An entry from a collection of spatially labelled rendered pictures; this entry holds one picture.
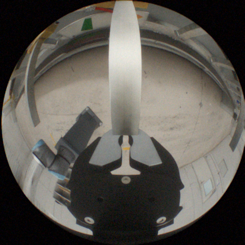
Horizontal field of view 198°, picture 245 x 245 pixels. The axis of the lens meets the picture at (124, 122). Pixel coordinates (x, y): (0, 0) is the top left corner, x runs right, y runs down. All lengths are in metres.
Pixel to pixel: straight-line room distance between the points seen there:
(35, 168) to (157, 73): 1.38
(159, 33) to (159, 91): 0.81
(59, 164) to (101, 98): 0.83
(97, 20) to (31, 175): 0.75
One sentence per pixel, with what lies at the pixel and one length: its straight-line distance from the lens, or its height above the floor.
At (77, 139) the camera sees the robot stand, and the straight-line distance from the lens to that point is 0.77.
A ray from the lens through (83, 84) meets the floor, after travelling 1.07.
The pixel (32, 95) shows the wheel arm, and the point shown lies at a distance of 0.26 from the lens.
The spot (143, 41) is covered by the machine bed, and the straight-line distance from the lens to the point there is 0.91.
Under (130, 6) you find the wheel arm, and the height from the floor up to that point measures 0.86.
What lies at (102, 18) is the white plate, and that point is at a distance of 0.29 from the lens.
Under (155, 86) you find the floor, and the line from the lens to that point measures 1.00.
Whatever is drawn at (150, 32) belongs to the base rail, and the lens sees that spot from 0.33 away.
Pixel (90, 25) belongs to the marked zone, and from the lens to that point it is 0.31.
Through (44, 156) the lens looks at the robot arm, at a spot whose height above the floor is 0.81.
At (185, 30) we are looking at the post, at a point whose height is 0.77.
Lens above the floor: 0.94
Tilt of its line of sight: 61 degrees down
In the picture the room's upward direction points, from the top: 178 degrees counter-clockwise
